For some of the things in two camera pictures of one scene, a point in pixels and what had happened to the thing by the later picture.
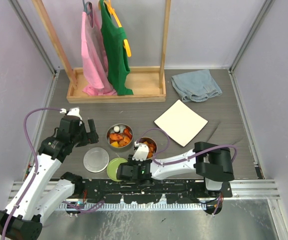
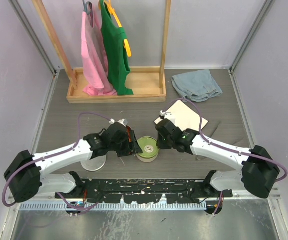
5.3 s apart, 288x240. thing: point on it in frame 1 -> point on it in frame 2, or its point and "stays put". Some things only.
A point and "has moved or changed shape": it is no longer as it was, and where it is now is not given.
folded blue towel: (196, 86) stays put
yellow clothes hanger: (112, 11) stays put
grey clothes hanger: (88, 9) stays put
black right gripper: (131, 161) -> (160, 144)
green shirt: (113, 37) stays put
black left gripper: (91, 137) -> (132, 147)
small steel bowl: (151, 145) has moved or changed shape
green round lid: (112, 167) -> (148, 146)
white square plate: (181, 123) stays put
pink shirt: (96, 54) stays put
